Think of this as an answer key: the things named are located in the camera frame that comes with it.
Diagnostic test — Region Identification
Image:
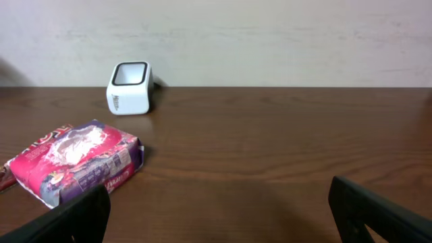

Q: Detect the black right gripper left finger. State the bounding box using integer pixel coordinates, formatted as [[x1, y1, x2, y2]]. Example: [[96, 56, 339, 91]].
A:
[[1, 185, 111, 243]]

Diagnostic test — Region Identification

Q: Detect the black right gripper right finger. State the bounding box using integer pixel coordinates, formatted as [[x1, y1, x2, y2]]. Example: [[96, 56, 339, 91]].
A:
[[328, 176, 431, 243]]

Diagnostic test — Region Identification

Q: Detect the red purple snack package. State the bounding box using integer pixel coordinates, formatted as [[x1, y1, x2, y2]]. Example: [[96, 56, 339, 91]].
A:
[[5, 119, 144, 209]]

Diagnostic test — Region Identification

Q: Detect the dark red snack packet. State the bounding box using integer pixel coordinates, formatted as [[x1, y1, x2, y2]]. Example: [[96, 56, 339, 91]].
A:
[[0, 164, 17, 193]]

